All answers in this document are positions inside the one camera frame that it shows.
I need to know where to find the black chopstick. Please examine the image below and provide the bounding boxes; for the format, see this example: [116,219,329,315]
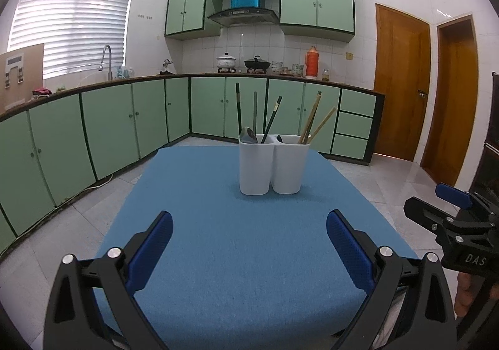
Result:
[235,82,243,137]
[260,96,283,144]

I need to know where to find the large steel spoon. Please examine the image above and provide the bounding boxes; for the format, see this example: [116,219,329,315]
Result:
[239,126,259,144]

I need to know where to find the grey metal chopstick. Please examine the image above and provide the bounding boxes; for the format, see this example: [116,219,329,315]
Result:
[252,91,258,134]

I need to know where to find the green lower kitchen cabinets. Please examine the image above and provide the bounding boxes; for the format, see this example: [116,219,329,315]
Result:
[1,74,385,250]

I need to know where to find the steel kitchen faucet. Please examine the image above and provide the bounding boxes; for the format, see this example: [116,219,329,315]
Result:
[97,44,114,81]

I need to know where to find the person's right hand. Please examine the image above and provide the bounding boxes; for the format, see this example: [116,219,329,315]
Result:
[454,272,485,318]

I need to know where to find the wooden door right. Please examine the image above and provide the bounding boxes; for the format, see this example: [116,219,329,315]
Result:
[421,15,479,186]

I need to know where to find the wooden door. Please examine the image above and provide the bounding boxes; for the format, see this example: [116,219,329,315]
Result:
[374,4,431,162]
[421,15,479,186]

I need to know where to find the wooden door left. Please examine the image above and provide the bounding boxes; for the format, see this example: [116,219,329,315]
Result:
[374,4,431,162]

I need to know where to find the white two-compartment utensil holder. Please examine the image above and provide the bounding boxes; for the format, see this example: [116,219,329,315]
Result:
[239,134,310,196]

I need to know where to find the blue tablecloth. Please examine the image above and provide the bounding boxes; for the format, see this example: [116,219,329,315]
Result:
[101,146,414,349]

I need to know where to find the glass jar on counter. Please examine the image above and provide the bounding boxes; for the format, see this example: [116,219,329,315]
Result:
[322,70,330,81]

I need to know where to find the orange thermos flask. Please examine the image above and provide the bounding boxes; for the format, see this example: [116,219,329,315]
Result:
[305,46,319,79]

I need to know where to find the red cloth on counter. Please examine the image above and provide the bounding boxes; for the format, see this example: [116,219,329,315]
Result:
[32,87,51,97]

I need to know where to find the black wok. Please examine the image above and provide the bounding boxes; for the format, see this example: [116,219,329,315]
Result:
[245,55,271,74]

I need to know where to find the cardboard box with label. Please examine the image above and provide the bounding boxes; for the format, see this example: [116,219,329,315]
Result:
[0,43,44,114]

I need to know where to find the white enamel pot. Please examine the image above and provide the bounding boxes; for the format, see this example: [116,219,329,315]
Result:
[216,53,236,73]

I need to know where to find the small kettle on counter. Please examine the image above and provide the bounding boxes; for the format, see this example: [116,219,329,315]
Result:
[159,59,173,75]

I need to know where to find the black range hood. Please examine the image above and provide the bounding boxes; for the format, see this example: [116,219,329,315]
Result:
[208,7,279,27]

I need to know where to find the window with white blinds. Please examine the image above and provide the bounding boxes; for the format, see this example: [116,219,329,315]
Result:
[7,0,131,79]

